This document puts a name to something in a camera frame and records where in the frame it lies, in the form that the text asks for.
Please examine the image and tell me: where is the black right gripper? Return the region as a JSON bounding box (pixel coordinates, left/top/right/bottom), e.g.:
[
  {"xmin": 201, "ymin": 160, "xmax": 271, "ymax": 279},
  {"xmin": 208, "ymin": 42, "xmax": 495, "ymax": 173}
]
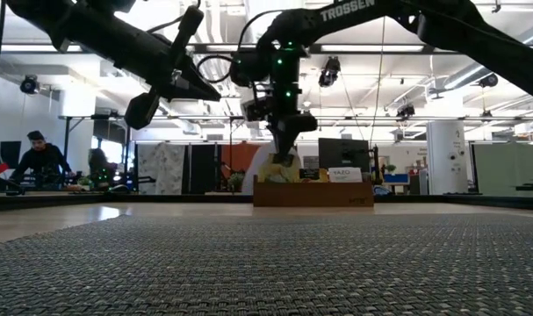
[{"xmin": 241, "ymin": 41, "xmax": 319, "ymax": 163}]

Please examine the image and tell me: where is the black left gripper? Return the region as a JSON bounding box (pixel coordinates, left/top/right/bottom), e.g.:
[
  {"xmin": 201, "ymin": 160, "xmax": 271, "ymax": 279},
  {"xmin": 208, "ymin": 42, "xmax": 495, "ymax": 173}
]
[{"xmin": 124, "ymin": 4, "xmax": 223, "ymax": 131}]

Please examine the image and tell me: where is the white Tazo tea packet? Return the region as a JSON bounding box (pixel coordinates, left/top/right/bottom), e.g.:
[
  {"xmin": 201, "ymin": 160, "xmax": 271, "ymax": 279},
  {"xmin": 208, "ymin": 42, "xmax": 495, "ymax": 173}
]
[{"xmin": 328, "ymin": 166, "xmax": 364, "ymax": 183}]

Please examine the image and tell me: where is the orange partition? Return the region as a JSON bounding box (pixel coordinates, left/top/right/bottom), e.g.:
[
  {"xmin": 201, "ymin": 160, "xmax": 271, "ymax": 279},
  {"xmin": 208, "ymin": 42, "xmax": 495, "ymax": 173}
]
[{"xmin": 220, "ymin": 142, "xmax": 263, "ymax": 183}]

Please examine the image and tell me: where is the person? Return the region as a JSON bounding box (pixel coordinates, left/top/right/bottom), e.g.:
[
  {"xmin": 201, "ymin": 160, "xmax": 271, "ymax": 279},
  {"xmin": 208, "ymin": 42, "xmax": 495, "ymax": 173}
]
[
  {"xmin": 11, "ymin": 130, "xmax": 74, "ymax": 188},
  {"xmin": 241, "ymin": 142, "xmax": 302, "ymax": 195},
  {"xmin": 88, "ymin": 147, "xmax": 118, "ymax": 190}
]

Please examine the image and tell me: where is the white patterned curtain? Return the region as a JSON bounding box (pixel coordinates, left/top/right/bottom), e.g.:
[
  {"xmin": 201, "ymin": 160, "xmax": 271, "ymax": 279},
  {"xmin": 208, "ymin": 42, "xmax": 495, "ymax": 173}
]
[{"xmin": 136, "ymin": 142, "xmax": 187, "ymax": 196}]

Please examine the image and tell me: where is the black ceiling spotlight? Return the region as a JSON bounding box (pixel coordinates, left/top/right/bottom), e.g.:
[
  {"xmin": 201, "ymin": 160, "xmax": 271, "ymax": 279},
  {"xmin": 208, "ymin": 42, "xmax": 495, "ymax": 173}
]
[
  {"xmin": 18, "ymin": 74, "xmax": 41, "ymax": 96},
  {"xmin": 395, "ymin": 103, "xmax": 417, "ymax": 120},
  {"xmin": 477, "ymin": 72, "xmax": 500, "ymax": 90},
  {"xmin": 317, "ymin": 55, "xmax": 342, "ymax": 89}
]

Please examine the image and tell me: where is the small potted plant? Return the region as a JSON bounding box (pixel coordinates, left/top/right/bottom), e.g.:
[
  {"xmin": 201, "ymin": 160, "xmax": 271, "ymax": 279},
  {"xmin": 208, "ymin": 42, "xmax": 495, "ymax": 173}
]
[{"xmin": 226, "ymin": 172, "xmax": 246, "ymax": 193}]

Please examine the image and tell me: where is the dark partition panel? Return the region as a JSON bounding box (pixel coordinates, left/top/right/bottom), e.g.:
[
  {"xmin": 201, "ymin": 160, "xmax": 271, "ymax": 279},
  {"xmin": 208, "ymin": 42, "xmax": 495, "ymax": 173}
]
[{"xmin": 187, "ymin": 143, "xmax": 221, "ymax": 194}]

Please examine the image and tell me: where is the wooden compartment box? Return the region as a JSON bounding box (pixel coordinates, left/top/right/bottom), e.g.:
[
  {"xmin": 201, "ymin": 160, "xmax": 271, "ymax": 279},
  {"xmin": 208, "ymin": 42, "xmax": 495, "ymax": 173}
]
[{"xmin": 252, "ymin": 174, "xmax": 375, "ymax": 208}]

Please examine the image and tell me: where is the grey cabinet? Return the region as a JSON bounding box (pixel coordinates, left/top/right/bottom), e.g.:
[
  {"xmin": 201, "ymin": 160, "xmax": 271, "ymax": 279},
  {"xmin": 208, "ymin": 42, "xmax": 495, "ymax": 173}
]
[{"xmin": 406, "ymin": 169, "xmax": 428, "ymax": 196}]

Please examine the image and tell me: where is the grey woven placemat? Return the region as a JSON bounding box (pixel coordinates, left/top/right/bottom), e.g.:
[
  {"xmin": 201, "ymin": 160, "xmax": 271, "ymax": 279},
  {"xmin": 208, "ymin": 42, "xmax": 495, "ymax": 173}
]
[{"xmin": 0, "ymin": 213, "xmax": 533, "ymax": 316}]

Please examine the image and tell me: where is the white round pillar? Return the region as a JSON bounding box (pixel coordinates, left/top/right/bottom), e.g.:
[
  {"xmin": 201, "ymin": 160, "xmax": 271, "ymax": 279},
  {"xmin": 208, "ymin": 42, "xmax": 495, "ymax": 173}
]
[{"xmin": 426, "ymin": 120, "xmax": 469, "ymax": 196}]

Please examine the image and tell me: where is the green partition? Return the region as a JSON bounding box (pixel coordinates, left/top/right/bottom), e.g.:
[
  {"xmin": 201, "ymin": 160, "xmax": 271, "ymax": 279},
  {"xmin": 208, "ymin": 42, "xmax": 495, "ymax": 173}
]
[{"xmin": 472, "ymin": 142, "xmax": 533, "ymax": 197}]

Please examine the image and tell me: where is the black background rig frame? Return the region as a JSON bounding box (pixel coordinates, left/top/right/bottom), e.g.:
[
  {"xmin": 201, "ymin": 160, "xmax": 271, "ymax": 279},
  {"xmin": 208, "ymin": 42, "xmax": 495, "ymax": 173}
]
[
  {"xmin": 61, "ymin": 114, "xmax": 133, "ymax": 192},
  {"xmin": 228, "ymin": 115, "xmax": 296, "ymax": 176}
]

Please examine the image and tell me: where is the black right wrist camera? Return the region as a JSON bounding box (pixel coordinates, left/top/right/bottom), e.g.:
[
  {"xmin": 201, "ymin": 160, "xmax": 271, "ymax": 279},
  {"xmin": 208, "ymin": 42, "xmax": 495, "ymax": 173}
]
[{"xmin": 229, "ymin": 48, "xmax": 271, "ymax": 87}]

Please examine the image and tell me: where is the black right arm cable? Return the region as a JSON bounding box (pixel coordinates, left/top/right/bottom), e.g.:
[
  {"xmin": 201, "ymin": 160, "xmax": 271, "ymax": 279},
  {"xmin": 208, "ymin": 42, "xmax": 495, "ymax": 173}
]
[{"xmin": 197, "ymin": 8, "xmax": 293, "ymax": 84}]

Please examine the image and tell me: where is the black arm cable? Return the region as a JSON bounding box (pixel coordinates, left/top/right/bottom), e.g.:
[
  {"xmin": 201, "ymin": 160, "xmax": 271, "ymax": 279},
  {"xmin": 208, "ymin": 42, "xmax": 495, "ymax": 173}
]
[
  {"xmin": 197, "ymin": 8, "xmax": 293, "ymax": 84},
  {"xmin": 147, "ymin": 0, "xmax": 202, "ymax": 35}
]

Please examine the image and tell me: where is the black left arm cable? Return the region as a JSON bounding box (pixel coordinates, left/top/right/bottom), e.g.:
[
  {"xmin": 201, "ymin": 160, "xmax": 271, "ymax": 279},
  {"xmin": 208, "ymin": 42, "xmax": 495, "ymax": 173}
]
[{"xmin": 147, "ymin": 0, "xmax": 202, "ymax": 35}]

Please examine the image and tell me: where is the thin hanging cable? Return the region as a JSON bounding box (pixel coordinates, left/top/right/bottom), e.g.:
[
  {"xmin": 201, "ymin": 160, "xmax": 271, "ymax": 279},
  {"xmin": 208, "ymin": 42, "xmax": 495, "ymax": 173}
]
[{"xmin": 369, "ymin": 16, "xmax": 388, "ymax": 148}]

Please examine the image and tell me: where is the black wall monitor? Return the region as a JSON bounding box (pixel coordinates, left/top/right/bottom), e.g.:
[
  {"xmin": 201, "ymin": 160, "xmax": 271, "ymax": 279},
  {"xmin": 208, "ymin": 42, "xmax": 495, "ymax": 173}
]
[{"xmin": 0, "ymin": 140, "xmax": 22, "ymax": 171}]

